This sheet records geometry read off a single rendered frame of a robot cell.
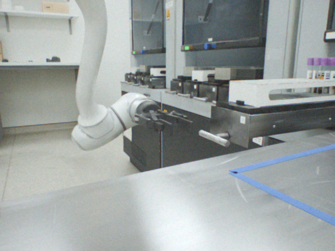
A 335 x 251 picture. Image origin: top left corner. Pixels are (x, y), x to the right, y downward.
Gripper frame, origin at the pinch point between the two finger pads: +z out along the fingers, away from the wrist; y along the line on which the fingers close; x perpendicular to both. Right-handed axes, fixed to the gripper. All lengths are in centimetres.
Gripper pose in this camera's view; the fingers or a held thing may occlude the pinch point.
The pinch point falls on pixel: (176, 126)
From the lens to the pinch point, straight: 73.1
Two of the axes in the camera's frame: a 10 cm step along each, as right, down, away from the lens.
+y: 9.1, -0.9, 4.1
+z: 4.3, 2.1, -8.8
